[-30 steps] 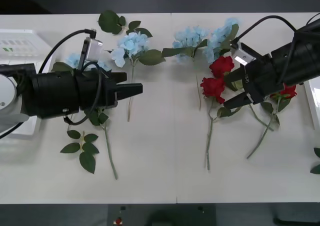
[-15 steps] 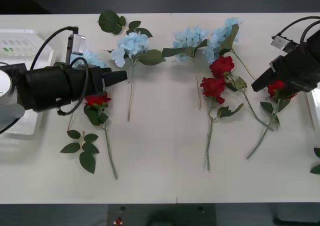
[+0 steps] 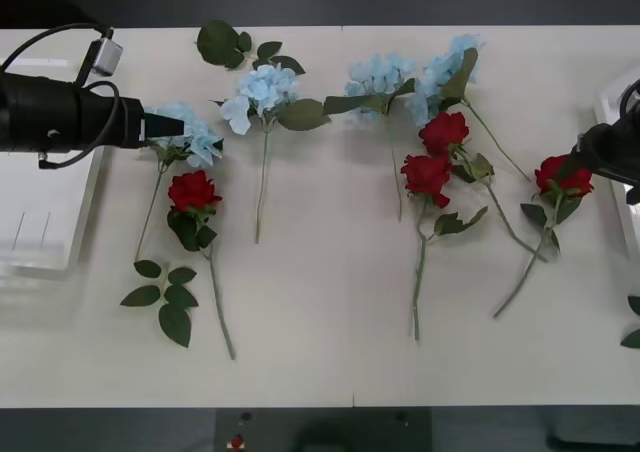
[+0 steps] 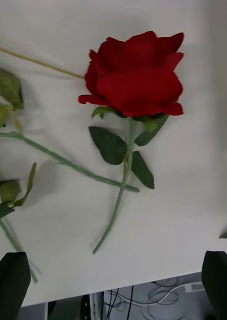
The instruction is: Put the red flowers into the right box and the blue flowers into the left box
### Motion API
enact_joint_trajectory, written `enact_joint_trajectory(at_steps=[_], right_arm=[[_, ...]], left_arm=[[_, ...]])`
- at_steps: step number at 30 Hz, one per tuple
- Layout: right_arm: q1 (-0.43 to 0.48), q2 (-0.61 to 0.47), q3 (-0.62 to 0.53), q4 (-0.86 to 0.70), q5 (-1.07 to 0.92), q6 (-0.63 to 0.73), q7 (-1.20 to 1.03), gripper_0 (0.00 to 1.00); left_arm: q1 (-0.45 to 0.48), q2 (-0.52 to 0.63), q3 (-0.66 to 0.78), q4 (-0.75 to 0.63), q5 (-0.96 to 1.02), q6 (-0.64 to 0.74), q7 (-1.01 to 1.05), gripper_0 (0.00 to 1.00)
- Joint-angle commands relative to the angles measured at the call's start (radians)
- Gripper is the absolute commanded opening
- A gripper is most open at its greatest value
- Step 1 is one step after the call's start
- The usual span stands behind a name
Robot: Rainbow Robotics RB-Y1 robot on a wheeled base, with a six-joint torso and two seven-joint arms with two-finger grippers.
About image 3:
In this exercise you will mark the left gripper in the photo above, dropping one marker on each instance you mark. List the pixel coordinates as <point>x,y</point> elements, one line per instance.
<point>105,122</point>

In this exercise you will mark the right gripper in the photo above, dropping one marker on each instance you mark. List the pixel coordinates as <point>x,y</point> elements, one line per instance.
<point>615,152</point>

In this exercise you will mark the pale blue flower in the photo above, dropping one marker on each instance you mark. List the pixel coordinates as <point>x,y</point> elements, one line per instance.
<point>435,79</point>
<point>380,74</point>
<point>262,89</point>
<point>200,132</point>

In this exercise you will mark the red rose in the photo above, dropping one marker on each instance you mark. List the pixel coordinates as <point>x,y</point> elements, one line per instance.
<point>442,132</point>
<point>192,189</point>
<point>582,182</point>
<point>425,174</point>

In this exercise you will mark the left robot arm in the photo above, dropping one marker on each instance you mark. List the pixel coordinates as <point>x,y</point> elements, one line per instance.
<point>30,112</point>

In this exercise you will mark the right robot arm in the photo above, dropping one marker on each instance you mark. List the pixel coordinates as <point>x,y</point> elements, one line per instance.
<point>634,195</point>

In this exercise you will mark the shallow white box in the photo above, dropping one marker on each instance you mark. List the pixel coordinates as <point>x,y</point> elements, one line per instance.
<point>602,104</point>
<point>50,197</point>

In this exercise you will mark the loose twig, big round leaf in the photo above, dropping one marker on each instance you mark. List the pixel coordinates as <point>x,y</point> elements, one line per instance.
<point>217,42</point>

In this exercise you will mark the red rose, jagged side leaf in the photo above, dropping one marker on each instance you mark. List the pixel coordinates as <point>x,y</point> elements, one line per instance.
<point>425,174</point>

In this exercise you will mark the loose green leaf twig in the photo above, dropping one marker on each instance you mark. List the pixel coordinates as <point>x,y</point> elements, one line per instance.
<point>632,339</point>

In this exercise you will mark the pale blue flower, two leaves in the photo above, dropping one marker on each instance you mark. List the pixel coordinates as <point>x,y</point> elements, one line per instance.
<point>380,74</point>

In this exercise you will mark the dark robot torso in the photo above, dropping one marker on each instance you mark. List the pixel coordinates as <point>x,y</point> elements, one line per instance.
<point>325,432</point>

